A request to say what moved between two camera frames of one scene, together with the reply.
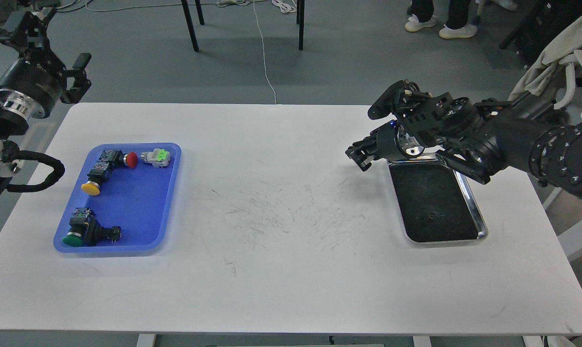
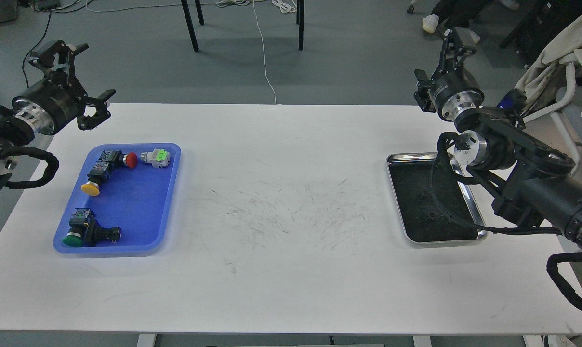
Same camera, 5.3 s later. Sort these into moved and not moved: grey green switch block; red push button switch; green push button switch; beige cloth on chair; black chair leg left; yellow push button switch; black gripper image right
Moved: black gripper image right
Not moved: red push button switch; beige cloth on chair; green push button switch; grey green switch block; black chair leg left; yellow push button switch
